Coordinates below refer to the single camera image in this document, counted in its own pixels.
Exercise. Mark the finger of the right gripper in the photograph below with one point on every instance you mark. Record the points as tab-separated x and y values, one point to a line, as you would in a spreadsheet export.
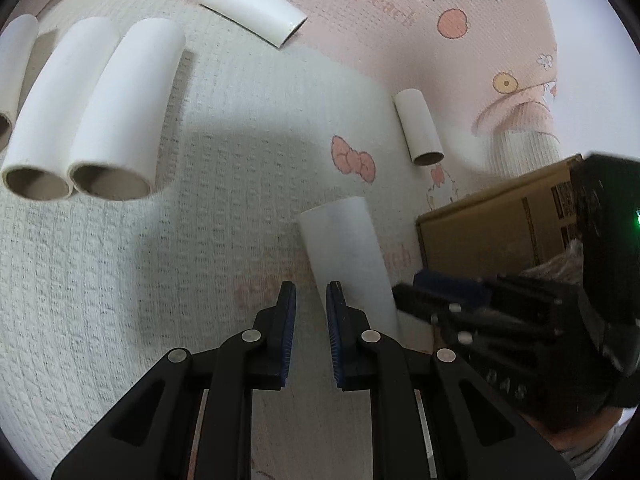
449	308
438	282

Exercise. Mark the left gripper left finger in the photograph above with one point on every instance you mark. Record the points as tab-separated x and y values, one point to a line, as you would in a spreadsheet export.
191	414

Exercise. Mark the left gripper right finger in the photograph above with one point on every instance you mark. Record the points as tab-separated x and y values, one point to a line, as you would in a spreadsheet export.
432	416

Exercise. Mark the white cardboard tube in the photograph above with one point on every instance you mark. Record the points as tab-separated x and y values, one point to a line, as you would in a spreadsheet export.
275	21
115	150
16	44
38	154
419	128

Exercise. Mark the brown cardboard box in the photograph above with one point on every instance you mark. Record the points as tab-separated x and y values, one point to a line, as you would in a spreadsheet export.
506	229

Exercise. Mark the white tube in box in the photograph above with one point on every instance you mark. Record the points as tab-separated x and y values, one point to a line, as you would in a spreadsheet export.
342	246

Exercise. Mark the pink hello kitty mat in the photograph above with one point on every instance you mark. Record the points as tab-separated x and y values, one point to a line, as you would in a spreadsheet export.
93	292

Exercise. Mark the black tracking camera box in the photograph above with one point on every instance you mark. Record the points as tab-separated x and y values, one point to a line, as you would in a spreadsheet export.
606	193

